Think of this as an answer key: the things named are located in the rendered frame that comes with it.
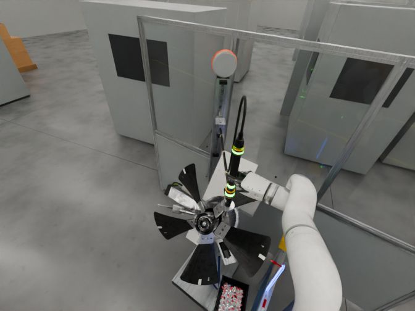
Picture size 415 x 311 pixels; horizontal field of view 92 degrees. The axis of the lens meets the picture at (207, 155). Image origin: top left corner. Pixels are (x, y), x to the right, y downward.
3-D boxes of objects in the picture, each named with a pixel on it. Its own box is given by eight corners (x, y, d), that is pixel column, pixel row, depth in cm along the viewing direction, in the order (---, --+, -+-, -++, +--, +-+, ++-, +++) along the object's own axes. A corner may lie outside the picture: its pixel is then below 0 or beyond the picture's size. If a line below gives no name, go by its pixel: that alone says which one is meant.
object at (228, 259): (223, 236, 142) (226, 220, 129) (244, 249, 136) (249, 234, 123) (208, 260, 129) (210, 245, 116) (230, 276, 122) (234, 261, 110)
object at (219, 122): (213, 126, 148) (214, 115, 143) (223, 126, 149) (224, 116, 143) (214, 133, 140) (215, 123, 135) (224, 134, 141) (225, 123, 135)
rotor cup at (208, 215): (197, 224, 126) (188, 229, 114) (206, 203, 125) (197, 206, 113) (217, 237, 120) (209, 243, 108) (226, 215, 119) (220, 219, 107)
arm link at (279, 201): (278, 186, 74) (268, 207, 76) (315, 203, 68) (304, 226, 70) (281, 181, 81) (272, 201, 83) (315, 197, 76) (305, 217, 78)
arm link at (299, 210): (304, 195, 49) (289, 168, 78) (279, 248, 53) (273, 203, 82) (343, 211, 47) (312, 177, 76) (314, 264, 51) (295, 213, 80)
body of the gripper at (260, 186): (262, 207, 78) (237, 194, 83) (271, 190, 85) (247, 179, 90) (267, 194, 74) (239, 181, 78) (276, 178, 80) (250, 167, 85)
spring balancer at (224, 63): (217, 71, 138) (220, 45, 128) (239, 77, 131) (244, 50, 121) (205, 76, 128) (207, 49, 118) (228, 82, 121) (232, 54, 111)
